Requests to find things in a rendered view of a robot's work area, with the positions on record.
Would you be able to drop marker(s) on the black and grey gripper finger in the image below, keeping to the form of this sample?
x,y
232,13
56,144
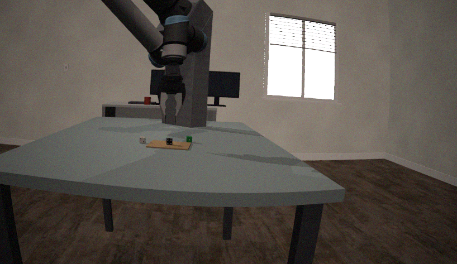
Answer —
x,y
179,98
162,97

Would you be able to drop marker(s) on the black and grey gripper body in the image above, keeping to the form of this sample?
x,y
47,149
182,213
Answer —
x,y
172,87

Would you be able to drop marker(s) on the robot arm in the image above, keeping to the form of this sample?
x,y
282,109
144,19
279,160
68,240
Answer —
x,y
180,38

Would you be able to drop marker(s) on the orange flat mat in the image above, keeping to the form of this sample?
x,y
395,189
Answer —
x,y
174,146

